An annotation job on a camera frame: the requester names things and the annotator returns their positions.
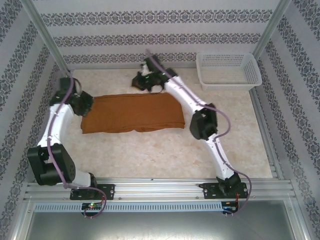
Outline brown long pants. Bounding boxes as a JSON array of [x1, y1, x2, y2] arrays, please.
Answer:
[[80, 91, 186, 135]]

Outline white plastic mesh basket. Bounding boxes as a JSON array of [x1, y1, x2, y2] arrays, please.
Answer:
[[195, 51, 263, 92]]

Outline grey metal sheet panel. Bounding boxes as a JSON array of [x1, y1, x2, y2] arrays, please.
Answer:
[[24, 199, 305, 240]]

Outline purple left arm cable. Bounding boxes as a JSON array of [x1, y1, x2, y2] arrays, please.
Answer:
[[45, 74, 108, 219]]

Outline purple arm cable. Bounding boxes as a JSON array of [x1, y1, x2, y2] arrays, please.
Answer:
[[145, 48, 252, 217], [45, 74, 108, 219]]

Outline aluminium frame post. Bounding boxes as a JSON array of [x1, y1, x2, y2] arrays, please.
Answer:
[[252, 0, 292, 61], [23, 0, 73, 73]]

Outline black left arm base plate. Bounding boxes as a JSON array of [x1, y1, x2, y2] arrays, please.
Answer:
[[69, 183, 116, 201]]

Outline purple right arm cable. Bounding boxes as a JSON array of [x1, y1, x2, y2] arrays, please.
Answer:
[[145, 48, 252, 217]]

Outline aluminium mounting rail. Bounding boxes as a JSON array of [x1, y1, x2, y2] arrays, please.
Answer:
[[23, 176, 297, 201]]

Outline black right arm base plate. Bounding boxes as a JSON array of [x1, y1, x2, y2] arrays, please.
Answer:
[[198, 181, 248, 200]]

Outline grey slotted cable duct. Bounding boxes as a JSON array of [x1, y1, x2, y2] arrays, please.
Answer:
[[33, 201, 223, 213]]

